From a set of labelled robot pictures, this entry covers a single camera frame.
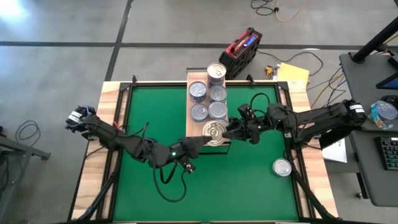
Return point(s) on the black metal stand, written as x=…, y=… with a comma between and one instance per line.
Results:
x=28, y=150

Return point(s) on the black keyboard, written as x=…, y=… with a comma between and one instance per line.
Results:
x=390, y=154

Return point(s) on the yellow paper pad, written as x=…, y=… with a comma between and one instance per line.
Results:
x=292, y=74

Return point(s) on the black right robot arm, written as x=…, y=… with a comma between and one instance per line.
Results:
x=317, y=116

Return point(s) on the green table mat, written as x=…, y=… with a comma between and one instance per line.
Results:
x=233, y=193

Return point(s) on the black monitor pole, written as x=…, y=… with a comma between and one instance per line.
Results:
x=373, y=43

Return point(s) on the red and black tool case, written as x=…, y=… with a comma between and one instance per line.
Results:
x=239, y=56

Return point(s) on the wooden shelf with black frame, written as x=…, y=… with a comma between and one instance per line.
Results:
x=194, y=130

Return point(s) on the blue-label silver-lid can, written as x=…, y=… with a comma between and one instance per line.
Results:
x=199, y=112

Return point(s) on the black table frame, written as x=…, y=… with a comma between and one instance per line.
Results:
x=161, y=84

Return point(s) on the black desk support bar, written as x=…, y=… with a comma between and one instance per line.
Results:
x=339, y=138

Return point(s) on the colourful-label can with silver lid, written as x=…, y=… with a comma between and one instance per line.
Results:
x=384, y=112

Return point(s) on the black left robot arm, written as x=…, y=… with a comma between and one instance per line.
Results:
x=124, y=141

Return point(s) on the grey desk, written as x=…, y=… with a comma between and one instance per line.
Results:
x=367, y=174
x=360, y=87

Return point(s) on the white paper sheet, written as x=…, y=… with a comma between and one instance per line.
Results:
x=337, y=154

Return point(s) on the black tablet screen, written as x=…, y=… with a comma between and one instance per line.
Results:
x=390, y=83

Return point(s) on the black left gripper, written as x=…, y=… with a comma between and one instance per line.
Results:
x=186, y=149

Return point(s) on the blue fish-print seafood can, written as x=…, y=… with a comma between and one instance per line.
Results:
x=198, y=90

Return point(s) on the yellow power plug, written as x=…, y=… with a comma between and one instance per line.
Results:
x=269, y=71

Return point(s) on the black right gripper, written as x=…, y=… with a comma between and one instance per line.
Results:
x=248, y=127

